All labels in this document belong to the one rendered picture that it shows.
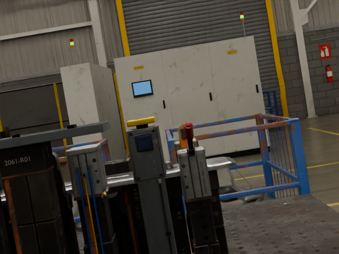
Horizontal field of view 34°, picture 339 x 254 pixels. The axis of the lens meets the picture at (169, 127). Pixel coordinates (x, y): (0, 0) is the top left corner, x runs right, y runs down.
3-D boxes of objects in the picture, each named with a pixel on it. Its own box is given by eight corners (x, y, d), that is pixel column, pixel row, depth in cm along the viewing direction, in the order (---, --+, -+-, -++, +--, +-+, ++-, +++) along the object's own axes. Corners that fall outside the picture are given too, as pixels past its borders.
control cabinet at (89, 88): (102, 165, 1179) (82, 52, 1166) (127, 161, 1176) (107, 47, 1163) (78, 184, 940) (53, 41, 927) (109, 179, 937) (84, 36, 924)
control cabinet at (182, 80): (132, 175, 938) (108, 32, 925) (134, 171, 991) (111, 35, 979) (272, 151, 939) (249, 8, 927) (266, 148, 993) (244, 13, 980)
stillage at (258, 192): (183, 242, 453) (164, 129, 448) (279, 226, 455) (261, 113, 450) (193, 294, 334) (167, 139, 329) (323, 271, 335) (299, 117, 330)
